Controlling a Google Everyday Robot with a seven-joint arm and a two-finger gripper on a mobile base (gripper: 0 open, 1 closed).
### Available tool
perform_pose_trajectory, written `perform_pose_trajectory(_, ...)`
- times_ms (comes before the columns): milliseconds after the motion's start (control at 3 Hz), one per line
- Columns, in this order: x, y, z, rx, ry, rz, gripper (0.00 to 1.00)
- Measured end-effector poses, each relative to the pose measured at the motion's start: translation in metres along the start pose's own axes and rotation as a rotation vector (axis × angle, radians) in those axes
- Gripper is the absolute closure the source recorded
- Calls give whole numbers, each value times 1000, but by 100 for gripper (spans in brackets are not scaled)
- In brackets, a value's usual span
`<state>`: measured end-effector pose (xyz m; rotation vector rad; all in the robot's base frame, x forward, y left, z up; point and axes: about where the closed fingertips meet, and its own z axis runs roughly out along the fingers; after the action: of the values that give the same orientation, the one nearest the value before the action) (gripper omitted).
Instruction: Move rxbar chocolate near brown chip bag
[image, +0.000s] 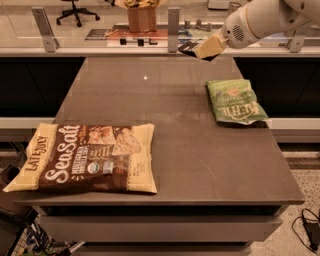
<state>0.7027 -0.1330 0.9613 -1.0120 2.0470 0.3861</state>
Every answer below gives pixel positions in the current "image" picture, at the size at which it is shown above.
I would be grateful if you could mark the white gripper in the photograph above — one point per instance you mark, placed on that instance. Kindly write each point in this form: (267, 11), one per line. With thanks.
(234, 31)

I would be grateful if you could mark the black rxbar chocolate bar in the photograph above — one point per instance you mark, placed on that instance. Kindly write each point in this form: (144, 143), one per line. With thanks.
(189, 48)

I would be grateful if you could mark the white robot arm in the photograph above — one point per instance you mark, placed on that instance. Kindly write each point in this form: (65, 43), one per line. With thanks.
(257, 20)

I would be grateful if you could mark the green kettle chip bag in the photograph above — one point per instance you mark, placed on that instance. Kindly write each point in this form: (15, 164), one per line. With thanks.
(234, 101)

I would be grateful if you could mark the brown sea salt chip bag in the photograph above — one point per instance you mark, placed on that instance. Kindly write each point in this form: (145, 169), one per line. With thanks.
(81, 158)

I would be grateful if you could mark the brown cardboard box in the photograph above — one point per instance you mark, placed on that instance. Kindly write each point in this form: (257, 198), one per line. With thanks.
(142, 19)

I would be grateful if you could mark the colourful floor mat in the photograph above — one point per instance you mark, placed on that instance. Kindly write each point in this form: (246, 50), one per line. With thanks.
(122, 31)

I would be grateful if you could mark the black office chair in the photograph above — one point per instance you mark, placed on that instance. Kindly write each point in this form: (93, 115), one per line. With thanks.
(76, 12)

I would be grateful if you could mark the grey table drawer base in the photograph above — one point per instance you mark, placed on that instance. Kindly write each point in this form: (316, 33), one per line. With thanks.
(204, 235)

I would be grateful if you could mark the middle metal glass post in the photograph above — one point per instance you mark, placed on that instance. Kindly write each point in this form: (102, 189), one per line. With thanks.
(173, 28)

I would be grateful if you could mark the metal glass post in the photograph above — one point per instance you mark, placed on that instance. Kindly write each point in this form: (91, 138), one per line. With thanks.
(173, 28)
(296, 42)
(49, 40)

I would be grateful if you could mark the right metal glass post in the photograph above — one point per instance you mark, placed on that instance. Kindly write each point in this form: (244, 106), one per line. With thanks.
(296, 42)

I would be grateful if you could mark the left metal glass post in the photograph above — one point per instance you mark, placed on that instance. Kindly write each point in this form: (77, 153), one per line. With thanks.
(49, 40)

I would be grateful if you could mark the black power adapter with cable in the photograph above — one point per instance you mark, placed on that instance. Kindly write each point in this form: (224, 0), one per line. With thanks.
(311, 225)

